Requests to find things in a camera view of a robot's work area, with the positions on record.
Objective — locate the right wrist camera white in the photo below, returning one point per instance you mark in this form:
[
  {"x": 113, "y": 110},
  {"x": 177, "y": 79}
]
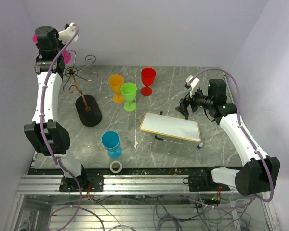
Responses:
[{"x": 192, "y": 83}]

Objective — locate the white tape roll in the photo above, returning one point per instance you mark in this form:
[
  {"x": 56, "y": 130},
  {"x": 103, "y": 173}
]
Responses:
[{"x": 116, "y": 167}]

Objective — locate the green plastic wine glass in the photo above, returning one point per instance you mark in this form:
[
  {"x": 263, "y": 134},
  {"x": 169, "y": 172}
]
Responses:
[{"x": 129, "y": 91}]

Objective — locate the pink plastic wine glass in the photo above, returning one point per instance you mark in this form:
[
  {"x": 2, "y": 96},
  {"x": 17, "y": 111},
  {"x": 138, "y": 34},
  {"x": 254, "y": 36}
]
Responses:
[{"x": 66, "y": 54}]

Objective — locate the small whiteboard wooden frame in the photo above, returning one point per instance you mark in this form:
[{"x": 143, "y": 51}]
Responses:
[{"x": 171, "y": 127}]

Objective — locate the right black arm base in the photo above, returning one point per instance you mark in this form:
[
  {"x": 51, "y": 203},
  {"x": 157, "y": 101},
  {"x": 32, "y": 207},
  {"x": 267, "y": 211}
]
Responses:
[{"x": 200, "y": 180}]

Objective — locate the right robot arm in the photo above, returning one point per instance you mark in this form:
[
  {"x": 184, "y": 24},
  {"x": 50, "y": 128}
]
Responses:
[{"x": 259, "y": 171}]

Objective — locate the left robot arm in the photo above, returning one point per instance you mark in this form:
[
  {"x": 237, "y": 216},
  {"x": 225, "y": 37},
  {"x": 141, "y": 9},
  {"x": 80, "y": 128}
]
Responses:
[{"x": 44, "y": 132}]

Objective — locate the red plastic wine glass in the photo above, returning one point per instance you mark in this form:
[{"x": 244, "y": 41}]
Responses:
[{"x": 148, "y": 76}]

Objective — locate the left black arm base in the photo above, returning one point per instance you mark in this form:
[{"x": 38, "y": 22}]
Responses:
[{"x": 88, "y": 181}]

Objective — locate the orange plastic wine glass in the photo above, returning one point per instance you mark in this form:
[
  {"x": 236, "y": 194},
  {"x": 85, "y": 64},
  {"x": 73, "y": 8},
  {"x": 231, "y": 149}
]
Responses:
[{"x": 115, "y": 82}]

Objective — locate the blue plastic wine glass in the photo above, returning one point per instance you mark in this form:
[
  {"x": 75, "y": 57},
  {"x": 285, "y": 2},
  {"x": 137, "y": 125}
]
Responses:
[{"x": 111, "y": 142}]

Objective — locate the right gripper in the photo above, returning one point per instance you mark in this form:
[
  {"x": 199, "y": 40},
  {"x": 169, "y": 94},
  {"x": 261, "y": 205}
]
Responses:
[{"x": 185, "y": 102}]

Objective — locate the aluminium rail frame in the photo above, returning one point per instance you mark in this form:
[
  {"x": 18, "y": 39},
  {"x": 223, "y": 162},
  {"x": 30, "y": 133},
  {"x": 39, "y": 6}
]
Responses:
[{"x": 113, "y": 185}]

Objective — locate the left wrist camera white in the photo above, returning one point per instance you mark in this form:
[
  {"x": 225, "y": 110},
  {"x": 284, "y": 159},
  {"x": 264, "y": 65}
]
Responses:
[{"x": 68, "y": 33}]

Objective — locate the copper wire wine glass rack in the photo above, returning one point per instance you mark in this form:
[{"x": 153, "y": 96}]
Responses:
[{"x": 86, "y": 105}]

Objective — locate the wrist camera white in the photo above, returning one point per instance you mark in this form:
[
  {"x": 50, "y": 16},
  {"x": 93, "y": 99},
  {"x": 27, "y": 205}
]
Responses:
[
  {"x": 68, "y": 33},
  {"x": 192, "y": 83}
]

